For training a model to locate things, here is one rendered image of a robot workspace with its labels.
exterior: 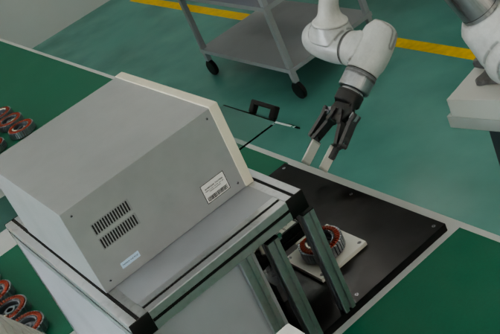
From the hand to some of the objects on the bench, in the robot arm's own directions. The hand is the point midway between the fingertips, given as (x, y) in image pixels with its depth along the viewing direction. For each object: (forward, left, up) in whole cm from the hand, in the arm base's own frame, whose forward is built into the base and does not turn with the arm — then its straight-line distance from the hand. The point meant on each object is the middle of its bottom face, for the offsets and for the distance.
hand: (318, 158), depth 242 cm
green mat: (+61, +64, -13) cm, 89 cm away
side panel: (+71, +29, -10) cm, 77 cm away
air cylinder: (+41, +15, -8) cm, 44 cm away
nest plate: (+27, +18, -8) cm, 34 cm away
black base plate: (+26, +6, -10) cm, 28 cm away
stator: (+27, +18, -7) cm, 33 cm away
